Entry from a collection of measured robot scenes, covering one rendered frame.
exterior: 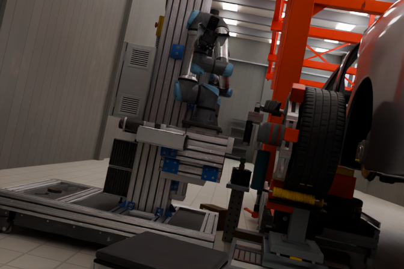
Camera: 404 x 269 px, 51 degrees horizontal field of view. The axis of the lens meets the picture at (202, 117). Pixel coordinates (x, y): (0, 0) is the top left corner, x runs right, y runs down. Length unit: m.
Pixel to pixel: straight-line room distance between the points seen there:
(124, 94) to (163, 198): 0.68
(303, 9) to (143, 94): 1.43
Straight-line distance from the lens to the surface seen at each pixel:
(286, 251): 2.58
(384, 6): 5.61
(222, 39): 2.03
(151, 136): 2.33
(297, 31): 3.33
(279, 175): 2.59
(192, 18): 2.50
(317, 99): 2.52
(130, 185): 2.69
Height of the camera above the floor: 0.73
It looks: 3 degrees up
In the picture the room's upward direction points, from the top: 11 degrees clockwise
